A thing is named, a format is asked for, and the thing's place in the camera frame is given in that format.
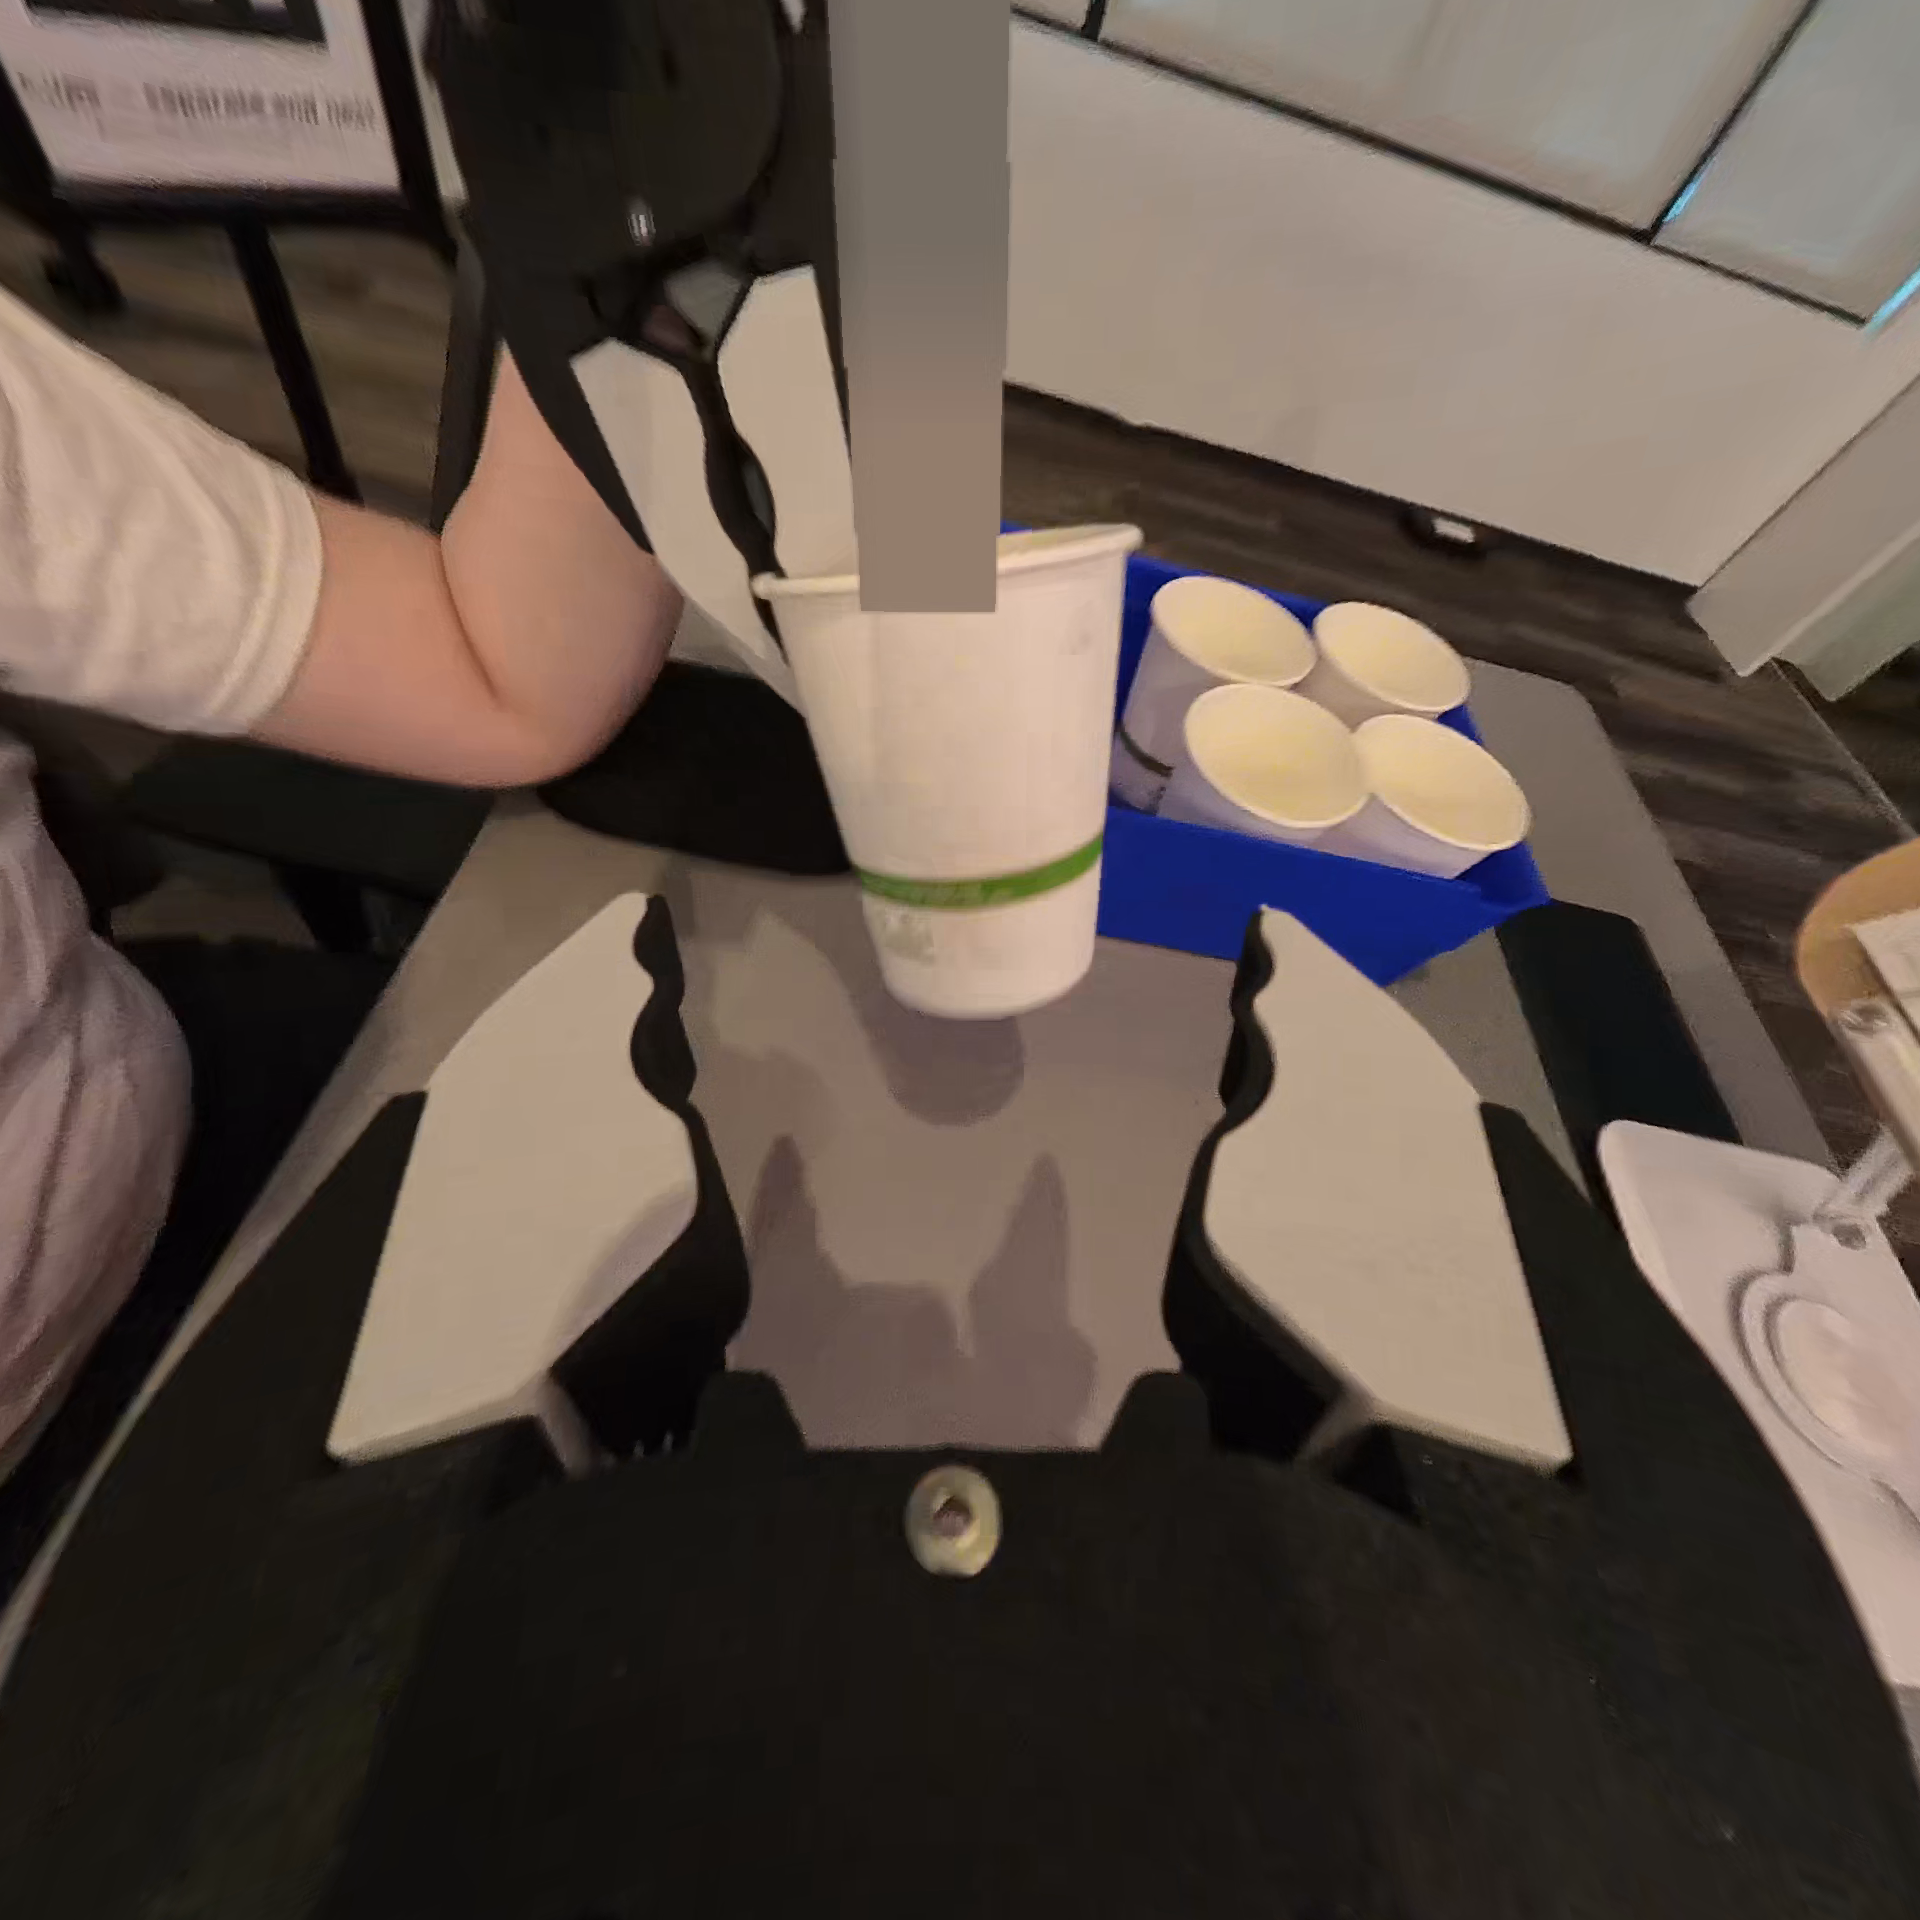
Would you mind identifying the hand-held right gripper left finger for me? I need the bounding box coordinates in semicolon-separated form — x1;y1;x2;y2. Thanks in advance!
328;891;752;1466

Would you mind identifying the person's left forearm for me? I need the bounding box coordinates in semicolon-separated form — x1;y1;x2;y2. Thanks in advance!
257;346;685;791

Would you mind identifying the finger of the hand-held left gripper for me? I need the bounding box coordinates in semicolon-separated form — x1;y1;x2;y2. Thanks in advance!
826;0;1018;617
572;273;857;692

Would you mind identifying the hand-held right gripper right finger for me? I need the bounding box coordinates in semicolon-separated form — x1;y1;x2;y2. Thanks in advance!
1167;907;1578;1480

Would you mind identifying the large window with blinds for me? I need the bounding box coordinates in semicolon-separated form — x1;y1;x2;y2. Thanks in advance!
1015;0;1920;327

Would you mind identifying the blue plastic bin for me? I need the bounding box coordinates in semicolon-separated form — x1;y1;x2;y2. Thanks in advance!
1007;535;1553;986

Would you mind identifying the black white marker board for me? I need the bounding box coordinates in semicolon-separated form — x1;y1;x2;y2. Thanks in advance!
0;0;452;497

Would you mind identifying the black flat mat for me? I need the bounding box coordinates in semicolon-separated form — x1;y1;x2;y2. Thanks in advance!
1503;897;1749;1202

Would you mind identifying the white paper cup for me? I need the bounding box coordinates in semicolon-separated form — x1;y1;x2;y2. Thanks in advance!
1305;602;1474;730
1119;573;1320;777
755;527;1145;1023
1345;712;1536;880
1159;685;1375;841

